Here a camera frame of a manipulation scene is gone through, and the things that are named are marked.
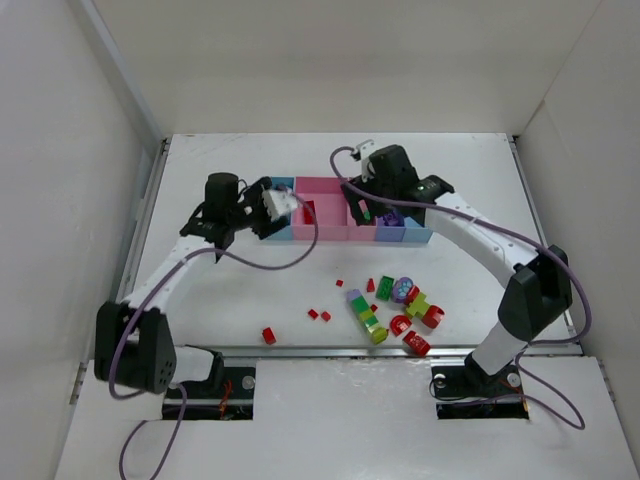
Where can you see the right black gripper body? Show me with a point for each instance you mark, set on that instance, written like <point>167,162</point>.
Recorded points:
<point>358,198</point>

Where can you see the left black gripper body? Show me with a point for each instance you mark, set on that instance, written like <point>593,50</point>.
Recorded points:
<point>265,220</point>

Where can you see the green lego plate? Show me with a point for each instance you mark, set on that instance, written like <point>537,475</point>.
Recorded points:
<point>385,288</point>

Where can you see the long green lego stack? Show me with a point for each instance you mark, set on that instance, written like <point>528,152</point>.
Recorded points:
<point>366,316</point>

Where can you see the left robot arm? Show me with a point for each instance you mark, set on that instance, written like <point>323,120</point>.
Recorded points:
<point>133,343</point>

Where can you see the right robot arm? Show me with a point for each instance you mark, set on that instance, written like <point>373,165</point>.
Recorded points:
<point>537,287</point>

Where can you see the small pink bin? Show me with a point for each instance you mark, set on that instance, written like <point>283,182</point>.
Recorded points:
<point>365,232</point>

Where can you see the large pink bin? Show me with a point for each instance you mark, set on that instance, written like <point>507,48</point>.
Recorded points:
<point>324,194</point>

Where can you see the left light blue bin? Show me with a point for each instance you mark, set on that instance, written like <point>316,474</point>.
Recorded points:
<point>286,232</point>

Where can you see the light blue bin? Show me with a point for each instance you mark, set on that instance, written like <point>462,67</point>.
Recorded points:
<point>415,233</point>
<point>286,232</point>

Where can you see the right light blue bin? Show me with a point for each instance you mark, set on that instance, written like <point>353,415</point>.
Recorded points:
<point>415,233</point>

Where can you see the purple paw lego piece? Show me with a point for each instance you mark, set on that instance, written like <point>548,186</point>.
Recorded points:
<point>401,289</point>

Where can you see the red arch lego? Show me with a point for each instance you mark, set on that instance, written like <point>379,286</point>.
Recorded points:
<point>399,324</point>

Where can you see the lime red lego cluster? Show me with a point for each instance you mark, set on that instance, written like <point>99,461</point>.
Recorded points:
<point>418,308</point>

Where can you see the red printed lego brick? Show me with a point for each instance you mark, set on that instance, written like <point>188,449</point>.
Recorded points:
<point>417,344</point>

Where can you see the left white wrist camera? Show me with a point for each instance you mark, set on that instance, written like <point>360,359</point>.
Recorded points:
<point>279,203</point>

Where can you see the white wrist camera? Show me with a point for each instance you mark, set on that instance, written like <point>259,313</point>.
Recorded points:
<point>362,153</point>
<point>279,203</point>

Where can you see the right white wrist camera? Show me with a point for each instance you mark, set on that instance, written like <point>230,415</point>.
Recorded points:
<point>362,153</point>

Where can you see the metal table rail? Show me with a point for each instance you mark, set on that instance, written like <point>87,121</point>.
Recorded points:
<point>571,350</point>

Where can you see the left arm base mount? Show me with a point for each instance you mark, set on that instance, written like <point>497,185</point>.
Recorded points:
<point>209,388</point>

